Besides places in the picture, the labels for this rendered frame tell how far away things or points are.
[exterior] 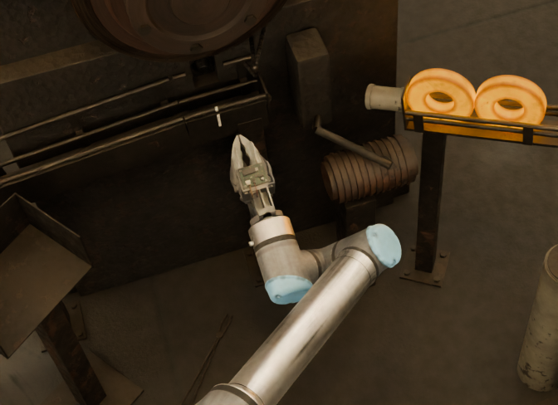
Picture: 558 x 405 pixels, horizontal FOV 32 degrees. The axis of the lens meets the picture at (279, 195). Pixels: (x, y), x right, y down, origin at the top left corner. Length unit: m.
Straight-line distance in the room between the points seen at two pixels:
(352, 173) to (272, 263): 0.46
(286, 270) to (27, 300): 0.58
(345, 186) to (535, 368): 0.67
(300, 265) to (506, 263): 0.99
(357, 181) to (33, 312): 0.80
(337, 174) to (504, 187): 0.79
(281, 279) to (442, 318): 0.86
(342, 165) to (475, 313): 0.64
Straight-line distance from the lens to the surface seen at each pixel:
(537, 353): 2.44
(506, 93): 2.14
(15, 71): 2.18
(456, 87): 2.15
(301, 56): 2.17
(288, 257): 1.92
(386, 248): 1.90
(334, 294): 1.79
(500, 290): 2.74
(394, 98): 2.22
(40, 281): 2.15
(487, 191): 2.94
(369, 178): 2.31
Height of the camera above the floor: 2.32
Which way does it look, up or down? 53 degrees down
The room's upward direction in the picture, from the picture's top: 8 degrees counter-clockwise
